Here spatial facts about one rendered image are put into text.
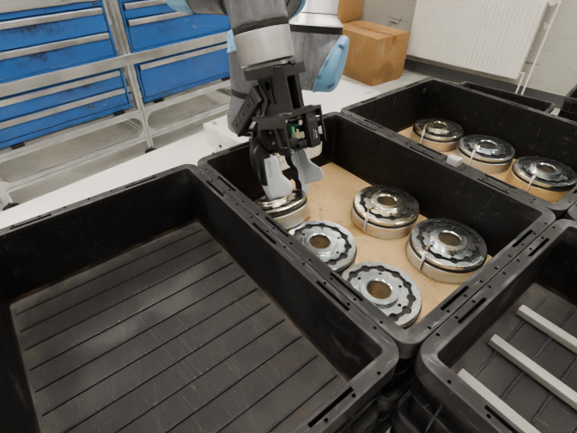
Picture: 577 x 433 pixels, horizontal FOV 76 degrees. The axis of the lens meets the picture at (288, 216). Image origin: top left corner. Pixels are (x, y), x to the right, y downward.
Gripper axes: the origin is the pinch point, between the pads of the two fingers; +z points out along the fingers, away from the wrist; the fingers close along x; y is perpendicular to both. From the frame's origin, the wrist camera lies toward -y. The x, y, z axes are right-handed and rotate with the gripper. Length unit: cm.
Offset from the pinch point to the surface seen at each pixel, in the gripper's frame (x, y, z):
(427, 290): 3.1, 21.6, 11.2
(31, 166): -18, -235, 7
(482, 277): -0.5, 30.4, 3.9
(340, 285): -12.0, 21.9, 1.1
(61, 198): -25, -54, -2
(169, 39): 72, -183, -45
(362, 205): 7.8, 8.1, 3.1
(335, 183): 12.5, -2.1, 2.3
